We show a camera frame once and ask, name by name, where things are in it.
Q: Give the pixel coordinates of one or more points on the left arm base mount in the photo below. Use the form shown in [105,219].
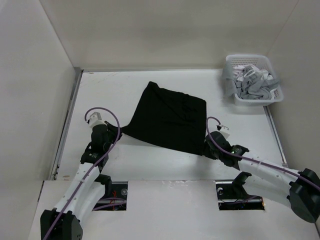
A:
[114,199]

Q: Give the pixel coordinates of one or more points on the black tank top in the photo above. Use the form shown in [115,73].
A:
[169,119]

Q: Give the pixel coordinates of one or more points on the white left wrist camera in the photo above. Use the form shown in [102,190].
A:
[95,119]

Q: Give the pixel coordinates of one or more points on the white plastic laundry basket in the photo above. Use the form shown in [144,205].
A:
[263,63]

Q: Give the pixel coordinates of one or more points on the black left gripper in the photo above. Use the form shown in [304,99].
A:
[113,129]

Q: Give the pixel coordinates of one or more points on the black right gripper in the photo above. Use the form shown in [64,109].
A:
[207,152]

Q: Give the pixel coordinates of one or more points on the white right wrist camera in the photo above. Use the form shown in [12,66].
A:
[225,131]

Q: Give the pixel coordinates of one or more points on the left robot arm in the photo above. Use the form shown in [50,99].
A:
[66,220]

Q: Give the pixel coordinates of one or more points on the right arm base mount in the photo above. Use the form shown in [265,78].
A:
[233,198]

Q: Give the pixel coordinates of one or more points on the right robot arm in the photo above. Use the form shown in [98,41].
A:
[295,189]

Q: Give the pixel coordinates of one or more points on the grey tank top pile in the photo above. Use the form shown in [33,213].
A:
[248,82]

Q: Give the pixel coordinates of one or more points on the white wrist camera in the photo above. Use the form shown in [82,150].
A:
[225,131]
[95,119]

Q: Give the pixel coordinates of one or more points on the aluminium table edge rail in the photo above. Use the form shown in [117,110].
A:
[66,124]

